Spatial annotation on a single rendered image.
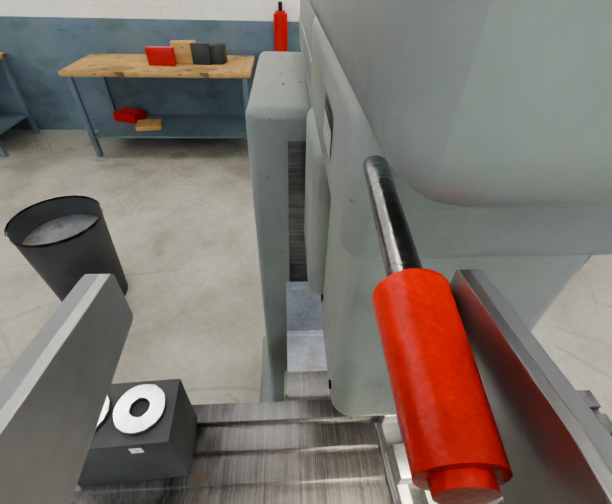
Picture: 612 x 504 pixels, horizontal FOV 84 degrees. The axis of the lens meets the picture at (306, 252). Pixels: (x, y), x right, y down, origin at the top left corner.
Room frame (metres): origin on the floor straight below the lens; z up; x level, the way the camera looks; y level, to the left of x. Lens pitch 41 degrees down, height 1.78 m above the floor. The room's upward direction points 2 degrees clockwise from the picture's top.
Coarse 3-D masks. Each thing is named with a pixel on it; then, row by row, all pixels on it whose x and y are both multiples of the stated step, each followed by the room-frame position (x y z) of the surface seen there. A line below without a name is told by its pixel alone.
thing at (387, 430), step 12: (384, 420) 0.31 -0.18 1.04; (396, 420) 0.32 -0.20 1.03; (384, 432) 0.30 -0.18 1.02; (396, 432) 0.30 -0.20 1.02; (384, 444) 0.28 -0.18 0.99; (384, 456) 0.27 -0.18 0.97; (384, 468) 0.25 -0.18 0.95; (396, 492) 0.20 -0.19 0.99; (408, 492) 0.19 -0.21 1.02; (420, 492) 0.19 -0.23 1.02
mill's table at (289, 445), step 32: (224, 416) 0.35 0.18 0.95; (256, 416) 0.35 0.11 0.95; (288, 416) 0.35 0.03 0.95; (320, 416) 0.36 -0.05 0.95; (352, 416) 0.36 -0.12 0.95; (224, 448) 0.28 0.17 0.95; (256, 448) 0.28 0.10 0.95; (288, 448) 0.28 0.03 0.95; (320, 448) 0.29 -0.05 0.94; (352, 448) 0.29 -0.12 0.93; (160, 480) 0.22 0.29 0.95; (192, 480) 0.22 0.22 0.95; (224, 480) 0.22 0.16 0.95; (256, 480) 0.22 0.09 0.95; (288, 480) 0.22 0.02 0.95; (320, 480) 0.23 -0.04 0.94; (352, 480) 0.23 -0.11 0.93; (384, 480) 0.23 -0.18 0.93
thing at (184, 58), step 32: (0, 64) 4.11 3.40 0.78; (96, 64) 3.78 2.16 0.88; (128, 64) 3.82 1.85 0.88; (160, 64) 3.80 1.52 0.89; (192, 64) 3.89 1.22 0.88; (224, 64) 3.93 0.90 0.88; (0, 128) 3.69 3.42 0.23; (32, 128) 4.11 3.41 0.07; (128, 128) 3.79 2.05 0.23; (160, 128) 3.77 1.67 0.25; (192, 128) 3.85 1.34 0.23; (224, 128) 3.87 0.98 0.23
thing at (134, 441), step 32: (128, 384) 0.33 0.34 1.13; (160, 384) 0.33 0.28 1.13; (128, 416) 0.26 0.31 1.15; (160, 416) 0.26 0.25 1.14; (192, 416) 0.33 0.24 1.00; (96, 448) 0.21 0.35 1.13; (128, 448) 0.22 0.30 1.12; (160, 448) 0.22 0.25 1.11; (192, 448) 0.27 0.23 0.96; (96, 480) 0.20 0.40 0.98; (128, 480) 0.21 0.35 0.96
